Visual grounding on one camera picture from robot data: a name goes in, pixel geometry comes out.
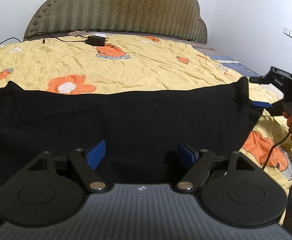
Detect olive green padded headboard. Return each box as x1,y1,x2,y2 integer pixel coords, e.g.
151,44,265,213
24,0,208,43

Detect white wall switch plate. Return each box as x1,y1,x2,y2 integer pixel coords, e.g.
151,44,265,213
283,27,292,38

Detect black power adapter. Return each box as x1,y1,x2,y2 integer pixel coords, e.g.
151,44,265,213
85,35,107,47

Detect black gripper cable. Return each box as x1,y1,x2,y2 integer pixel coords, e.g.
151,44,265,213
260,112,292,170

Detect blue patterned mattress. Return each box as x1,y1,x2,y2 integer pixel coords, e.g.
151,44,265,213
209,55,260,77

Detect black charging cable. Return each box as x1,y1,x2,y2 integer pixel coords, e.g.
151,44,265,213
0,31,88,54

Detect yellow carrot print bed sheet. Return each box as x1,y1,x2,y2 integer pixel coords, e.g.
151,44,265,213
0,34,292,225

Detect black pants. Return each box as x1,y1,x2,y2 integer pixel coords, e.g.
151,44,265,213
0,76,265,235

